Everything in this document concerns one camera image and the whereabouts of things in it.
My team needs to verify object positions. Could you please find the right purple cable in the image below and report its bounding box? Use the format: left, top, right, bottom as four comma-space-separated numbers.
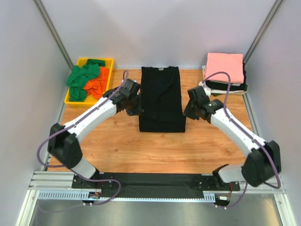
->
198, 72, 282, 210

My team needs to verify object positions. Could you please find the purple cable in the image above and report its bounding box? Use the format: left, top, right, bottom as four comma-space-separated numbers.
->
198, 72, 282, 210
37, 70, 123, 214

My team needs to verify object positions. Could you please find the yellow plastic tray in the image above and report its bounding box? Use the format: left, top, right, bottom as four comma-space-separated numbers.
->
64, 57, 115, 109

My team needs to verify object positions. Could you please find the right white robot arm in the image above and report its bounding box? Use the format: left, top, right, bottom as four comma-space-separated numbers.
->
184, 86, 281, 190

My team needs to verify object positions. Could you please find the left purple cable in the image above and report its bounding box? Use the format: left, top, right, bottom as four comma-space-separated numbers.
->
37, 70, 123, 214

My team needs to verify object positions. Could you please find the green t shirt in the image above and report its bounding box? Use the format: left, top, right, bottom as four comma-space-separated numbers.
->
67, 59, 105, 102

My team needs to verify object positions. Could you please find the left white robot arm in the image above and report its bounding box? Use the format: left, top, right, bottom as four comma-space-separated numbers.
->
48, 79, 143, 189

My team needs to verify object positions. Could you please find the black t shirt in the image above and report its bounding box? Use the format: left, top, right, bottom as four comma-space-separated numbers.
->
139, 66, 186, 133

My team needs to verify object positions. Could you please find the orange t shirt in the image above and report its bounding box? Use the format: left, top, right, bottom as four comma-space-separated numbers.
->
83, 66, 109, 99

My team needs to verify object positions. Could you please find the aluminium frame rail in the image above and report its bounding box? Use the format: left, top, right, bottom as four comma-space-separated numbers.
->
29, 171, 285, 203

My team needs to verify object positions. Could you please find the pink folded t shirt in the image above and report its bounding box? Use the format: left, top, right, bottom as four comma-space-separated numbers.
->
204, 53, 244, 84

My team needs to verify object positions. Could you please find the stack of folded shirts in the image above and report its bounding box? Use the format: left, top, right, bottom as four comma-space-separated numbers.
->
205, 63, 248, 96

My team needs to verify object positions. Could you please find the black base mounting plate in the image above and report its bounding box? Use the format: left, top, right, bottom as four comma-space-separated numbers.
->
71, 172, 241, 199

